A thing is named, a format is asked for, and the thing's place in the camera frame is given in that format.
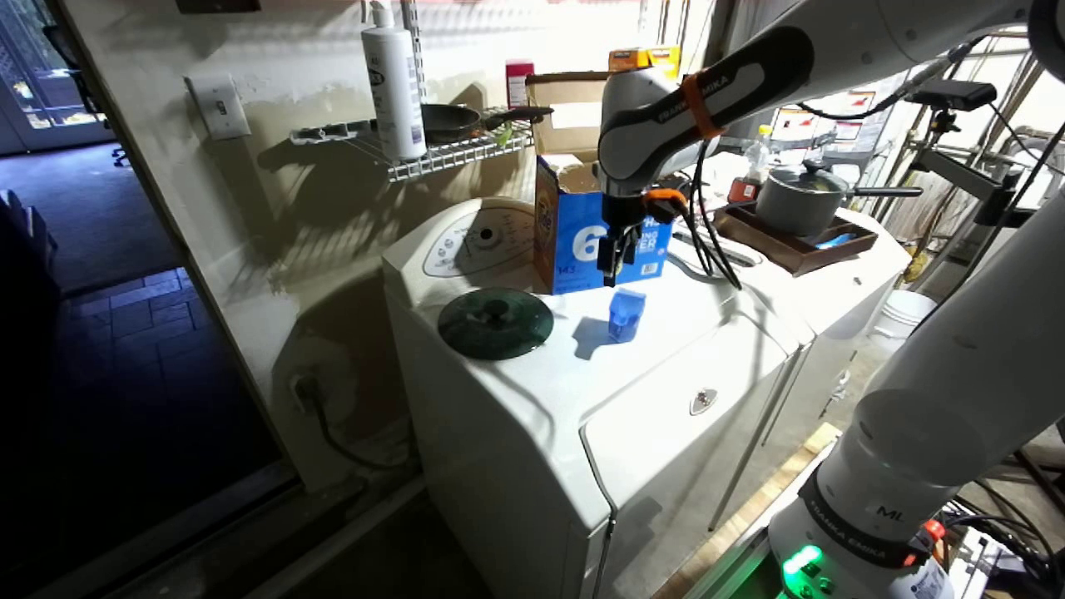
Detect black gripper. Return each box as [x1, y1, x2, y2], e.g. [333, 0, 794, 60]
[596, 180, 678, 290]

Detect blue cardboard box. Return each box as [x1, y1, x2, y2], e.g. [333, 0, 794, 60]
[532, 150, 678, 300]

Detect dark green round plate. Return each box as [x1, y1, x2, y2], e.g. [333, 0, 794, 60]
[434, 285, 556, 362]

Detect brown cardboard box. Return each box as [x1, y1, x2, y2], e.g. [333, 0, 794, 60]
[522, 66, 612, 159]

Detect grey cooking pot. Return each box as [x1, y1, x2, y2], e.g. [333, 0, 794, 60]
[751, 159, 926, 242]

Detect red container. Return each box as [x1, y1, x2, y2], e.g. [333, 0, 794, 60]
[503, 60, 541, 113]

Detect white dryer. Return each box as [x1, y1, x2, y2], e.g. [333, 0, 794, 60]
[664, 203, 914, 536]

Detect brown wooden tray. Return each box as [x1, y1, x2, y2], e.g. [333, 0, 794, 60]
[714, 203, 883, 276]

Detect white washing machine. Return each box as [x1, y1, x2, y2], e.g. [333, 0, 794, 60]
[381, 197, 807, 599]

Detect black frying pan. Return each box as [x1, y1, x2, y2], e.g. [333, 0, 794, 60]
[416, 99, 556, 150]

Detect white plastic bottle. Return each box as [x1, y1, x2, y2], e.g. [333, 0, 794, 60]
[356, 0, 434, 167]

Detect wooden plank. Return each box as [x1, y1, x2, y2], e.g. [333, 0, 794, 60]
[652, 419, 847, 599]

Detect black tripod stand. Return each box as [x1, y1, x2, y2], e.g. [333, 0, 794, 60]
[910, 141, 1043, 240]

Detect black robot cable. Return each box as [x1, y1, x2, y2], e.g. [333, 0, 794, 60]
[675, 134, 748, 293]

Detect orange strap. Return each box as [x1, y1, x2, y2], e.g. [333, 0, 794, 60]
[675, 70, 727, 142]

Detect white wire shelf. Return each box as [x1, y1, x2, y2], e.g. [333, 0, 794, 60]
[289, 117, 541, 185]

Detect black power cord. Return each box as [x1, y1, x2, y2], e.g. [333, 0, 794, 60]
[289, 372, 416, 475]

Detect black camera on stand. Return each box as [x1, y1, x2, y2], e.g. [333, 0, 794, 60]
[900, 77, 1002, 141]

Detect white wall outlet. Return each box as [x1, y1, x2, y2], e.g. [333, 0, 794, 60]
[185, 73, 253, 142]

